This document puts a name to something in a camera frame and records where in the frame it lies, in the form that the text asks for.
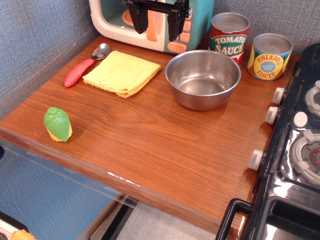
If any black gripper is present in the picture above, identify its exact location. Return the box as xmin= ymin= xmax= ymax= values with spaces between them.
xmin=126 ymin=0 xmax=191 ymax=42

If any red handled metal spoon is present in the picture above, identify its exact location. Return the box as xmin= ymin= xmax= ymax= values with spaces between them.
xmin=63 ymin=43 xmax=110 ymax=88

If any yellow folded cloth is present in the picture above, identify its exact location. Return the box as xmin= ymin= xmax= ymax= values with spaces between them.
xmin=82 ymin=51 xmax=161 ymax=98

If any stainless steel bowl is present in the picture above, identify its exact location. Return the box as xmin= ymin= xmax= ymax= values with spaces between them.
xmin=165 ymin=50 xmax=242 ymax=111

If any toy microwave oven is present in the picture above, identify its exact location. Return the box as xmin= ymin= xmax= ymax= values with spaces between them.
xmin=89 ymin=0 xmax=215 ymax=54

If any tomato sauce can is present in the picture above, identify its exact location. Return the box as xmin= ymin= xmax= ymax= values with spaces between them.
xmin=208 ymin=12 xmax=251 ymax=66

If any pineapple slices can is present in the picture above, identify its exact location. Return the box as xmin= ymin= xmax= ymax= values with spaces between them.
xmin=247 ymin=33 xmax=294 ymax=81

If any white upper stove knob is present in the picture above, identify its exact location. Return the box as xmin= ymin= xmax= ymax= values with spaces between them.
xmin=272 ymin=87 xmax=285 ymax=105

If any white stove knob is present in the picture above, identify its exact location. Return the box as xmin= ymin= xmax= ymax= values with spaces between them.
xmin=265 ymin=106 xmax=279 ymax=125
xmin=272 ymin=87 xmax=285 ymax=105
xmin=249 ymin=149 xmax=264 ymax=171

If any green yellow toy corn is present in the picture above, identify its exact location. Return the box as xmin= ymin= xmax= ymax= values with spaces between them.
xmin=43 ymin=107 xmax=73 ymax=142

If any white middle stove knob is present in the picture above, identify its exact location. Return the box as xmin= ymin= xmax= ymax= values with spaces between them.
xmin=265 ymin=106 xmax=279 ymax=125

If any white lower stove knob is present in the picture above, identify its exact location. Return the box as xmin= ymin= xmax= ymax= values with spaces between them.
xmin=249 ymin=149 xmax=264 ymax=171

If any black toy stove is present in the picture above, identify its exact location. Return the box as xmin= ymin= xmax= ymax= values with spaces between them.
xmin=215 ymin=42 xmax=320 ymax=240

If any orange fuzzy object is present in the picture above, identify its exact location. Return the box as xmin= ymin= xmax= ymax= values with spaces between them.
xmin=10 ymin=229 xmax=35 ymax=240

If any black oven door handle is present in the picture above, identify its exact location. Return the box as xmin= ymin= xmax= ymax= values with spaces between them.
xmin=215 ymin=198 xmax=253 ymax=240

